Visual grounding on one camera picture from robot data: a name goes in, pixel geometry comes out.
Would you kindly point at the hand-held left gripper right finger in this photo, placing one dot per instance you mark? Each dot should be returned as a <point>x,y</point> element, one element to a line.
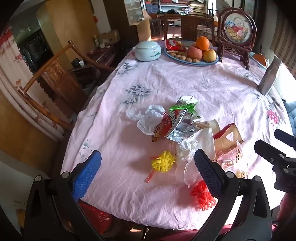
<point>207,171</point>

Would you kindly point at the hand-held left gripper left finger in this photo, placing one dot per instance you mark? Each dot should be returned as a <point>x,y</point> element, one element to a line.
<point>87,171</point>

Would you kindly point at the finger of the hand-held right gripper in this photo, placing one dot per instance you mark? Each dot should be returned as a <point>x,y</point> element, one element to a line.
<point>285,138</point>
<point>268,151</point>

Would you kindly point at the clear plastic cup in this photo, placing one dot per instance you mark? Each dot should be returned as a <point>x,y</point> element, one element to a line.
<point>185,172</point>

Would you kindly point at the red foam fruit net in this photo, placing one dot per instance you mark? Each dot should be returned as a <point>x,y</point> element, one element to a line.
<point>203,199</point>

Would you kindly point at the clear floral wrapper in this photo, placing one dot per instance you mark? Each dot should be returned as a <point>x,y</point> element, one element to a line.
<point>240,162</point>

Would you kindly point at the white tissue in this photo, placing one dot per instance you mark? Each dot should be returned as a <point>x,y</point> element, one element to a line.
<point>203,141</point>

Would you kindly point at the red beige carton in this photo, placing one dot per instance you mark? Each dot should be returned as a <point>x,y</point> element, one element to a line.
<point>229,139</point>

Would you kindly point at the paper cup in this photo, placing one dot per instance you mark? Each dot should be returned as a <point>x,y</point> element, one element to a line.
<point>211,127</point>

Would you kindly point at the red plastic basket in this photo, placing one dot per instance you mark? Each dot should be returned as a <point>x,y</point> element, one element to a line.
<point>97,215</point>

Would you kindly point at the yellow foam fruit net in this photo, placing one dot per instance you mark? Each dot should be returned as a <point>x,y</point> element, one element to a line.
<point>163,161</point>

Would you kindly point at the silver-lined drink carton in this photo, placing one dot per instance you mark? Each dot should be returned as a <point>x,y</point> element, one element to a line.
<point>182,125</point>

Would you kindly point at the red snack wrapper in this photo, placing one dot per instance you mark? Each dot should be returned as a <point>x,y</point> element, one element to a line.
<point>165,127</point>

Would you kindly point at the green snack wrapper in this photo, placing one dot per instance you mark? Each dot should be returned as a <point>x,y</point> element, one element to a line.
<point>182,107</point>

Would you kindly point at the white plastic bag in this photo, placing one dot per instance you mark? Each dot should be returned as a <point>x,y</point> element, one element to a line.
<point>150,115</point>

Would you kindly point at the person's right forearm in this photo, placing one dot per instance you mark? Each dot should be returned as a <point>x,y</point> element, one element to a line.
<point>286,208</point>

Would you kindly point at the blue cloth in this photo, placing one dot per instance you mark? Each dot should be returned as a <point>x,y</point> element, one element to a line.
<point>291,115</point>

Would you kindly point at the small orange plastic strip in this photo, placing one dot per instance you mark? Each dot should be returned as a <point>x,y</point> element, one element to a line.
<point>149,177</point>

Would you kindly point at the orange round object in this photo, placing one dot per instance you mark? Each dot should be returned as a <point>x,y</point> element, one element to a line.
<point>261,59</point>

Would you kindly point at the pink floral tablecloth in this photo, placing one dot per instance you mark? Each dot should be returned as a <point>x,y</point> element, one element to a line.
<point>161,92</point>

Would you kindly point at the wooden armchair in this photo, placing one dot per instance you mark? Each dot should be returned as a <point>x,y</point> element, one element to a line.
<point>60,78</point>

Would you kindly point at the blue-rimmed fruit plate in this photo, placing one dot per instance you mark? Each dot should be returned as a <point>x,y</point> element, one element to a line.
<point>214,62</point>

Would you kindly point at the yellow apple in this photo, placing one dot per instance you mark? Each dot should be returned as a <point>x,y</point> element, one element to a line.
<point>209,55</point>

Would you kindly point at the dark carved side table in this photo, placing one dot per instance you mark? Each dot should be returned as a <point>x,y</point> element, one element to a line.
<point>101,58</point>

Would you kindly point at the pile of walnuts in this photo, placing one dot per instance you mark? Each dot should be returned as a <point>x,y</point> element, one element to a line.
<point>182,58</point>

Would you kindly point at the round embroidered table screen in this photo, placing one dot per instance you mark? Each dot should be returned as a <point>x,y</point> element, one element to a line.
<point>237,30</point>

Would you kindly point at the red apple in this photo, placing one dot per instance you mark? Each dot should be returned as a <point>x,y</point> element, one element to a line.
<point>194,52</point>

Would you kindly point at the white floral curtain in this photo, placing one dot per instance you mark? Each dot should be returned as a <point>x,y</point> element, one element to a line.
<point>13,76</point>

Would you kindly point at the orange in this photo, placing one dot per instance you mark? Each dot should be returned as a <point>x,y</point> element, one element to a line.
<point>202,43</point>

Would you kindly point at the red snack packet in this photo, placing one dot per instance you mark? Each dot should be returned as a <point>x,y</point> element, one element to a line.
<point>173,45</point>

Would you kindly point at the celadon lidded jar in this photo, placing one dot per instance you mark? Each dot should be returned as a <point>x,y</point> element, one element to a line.
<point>148,52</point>

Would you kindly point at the dark wooden cabinet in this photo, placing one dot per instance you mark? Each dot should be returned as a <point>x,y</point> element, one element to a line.
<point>34,48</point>

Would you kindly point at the cardboard box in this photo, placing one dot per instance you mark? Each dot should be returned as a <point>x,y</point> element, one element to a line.
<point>111,36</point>

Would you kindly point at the dark wooden dining chair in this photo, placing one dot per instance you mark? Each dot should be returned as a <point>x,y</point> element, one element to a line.
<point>188,25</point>

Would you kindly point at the glass display cabinet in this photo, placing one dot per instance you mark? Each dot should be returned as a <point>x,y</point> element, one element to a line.
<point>136,11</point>

